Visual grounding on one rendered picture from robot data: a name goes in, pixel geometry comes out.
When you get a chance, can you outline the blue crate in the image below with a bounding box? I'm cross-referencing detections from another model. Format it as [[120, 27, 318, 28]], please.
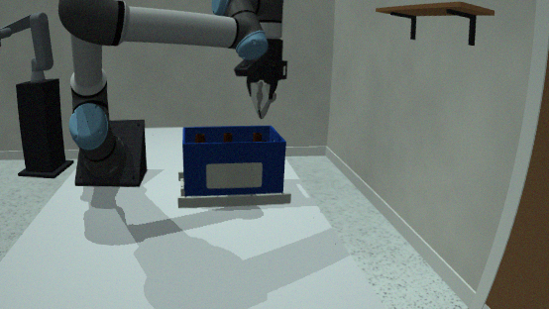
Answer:
[[182, 126, 286, 196]]

